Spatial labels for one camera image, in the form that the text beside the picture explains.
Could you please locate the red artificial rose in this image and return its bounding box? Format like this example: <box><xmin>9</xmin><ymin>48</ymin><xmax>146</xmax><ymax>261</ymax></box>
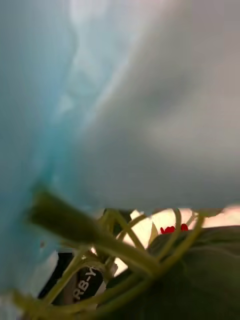
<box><xmin>159</xmin><ymin>223</ymin><xmax>190</xmax><ymax>235</ymax></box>

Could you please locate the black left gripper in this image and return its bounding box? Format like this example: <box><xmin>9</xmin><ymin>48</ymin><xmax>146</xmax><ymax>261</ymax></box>
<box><xmin>38</xmin><ymin>251</ymin><xmax>105</xmax><ymax>305</ymax></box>

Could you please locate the pale blue artificial flower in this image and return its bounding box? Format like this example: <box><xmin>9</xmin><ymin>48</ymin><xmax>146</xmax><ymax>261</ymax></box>
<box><xmin>0</xmin><ymin>0</ymin><xmax>240</xmax><ymax>320</ymax></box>

